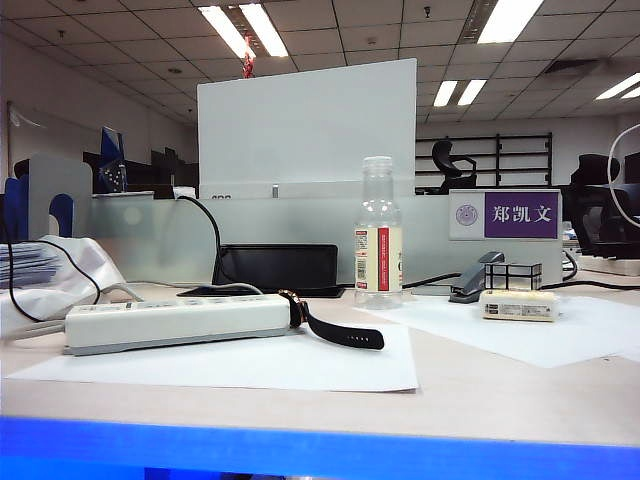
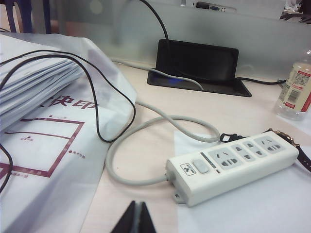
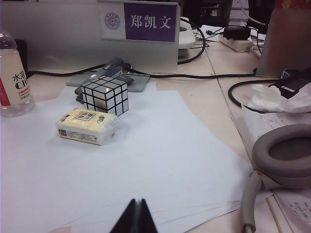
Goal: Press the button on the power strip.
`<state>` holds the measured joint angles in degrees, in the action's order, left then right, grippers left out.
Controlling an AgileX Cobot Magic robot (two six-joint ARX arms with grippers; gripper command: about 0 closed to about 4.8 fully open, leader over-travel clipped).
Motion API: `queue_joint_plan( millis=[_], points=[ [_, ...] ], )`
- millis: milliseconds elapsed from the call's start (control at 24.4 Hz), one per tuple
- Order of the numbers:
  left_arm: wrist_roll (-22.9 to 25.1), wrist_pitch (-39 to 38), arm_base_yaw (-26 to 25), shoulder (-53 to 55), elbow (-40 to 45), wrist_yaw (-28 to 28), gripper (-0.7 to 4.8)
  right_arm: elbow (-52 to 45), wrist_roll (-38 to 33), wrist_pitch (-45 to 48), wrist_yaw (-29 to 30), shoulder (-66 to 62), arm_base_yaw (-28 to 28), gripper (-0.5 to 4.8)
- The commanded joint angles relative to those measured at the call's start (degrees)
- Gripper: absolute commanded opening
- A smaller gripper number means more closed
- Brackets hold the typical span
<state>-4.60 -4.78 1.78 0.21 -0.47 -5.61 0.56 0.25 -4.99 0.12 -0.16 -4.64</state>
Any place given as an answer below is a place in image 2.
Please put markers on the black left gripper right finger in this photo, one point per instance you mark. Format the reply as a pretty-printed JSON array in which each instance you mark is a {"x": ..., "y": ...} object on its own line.
[{"x": 147, "y": 223}]

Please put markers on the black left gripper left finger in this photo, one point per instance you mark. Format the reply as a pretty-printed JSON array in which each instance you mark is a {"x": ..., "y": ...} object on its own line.
[{"x": 127, "y": 223}]

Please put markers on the white power strip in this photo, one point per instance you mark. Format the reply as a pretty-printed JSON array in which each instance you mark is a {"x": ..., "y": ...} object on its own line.
[{"x": 243, "y": 174}]

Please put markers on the white plastic bag red print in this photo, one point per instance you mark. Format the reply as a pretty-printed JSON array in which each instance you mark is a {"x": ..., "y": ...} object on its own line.
[{"x": 48, "y": 194}]

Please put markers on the white paper sheet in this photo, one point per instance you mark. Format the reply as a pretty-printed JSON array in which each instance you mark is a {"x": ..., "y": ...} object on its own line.
[{"x": 243, "y": 213}]

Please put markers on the black desk socket box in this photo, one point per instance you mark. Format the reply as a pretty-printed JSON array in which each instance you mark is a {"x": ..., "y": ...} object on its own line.
[{"x": 201, "y": 63}]

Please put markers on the stack of white papers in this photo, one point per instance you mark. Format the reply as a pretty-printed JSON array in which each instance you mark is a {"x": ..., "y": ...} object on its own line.
[{"x": 29, "y": 80}]

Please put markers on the clear plastic bottle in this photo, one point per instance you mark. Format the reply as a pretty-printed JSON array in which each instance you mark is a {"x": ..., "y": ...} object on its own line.
[{"x": 296, "y": 85}]

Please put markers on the frosted glass desk partition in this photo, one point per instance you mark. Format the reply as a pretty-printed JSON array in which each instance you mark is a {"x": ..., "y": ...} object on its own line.
[{"x": 243, "y": 31}]

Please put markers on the blue chair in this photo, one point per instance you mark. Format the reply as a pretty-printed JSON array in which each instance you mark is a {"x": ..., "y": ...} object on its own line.
[{"x": 14, "y": 14}]

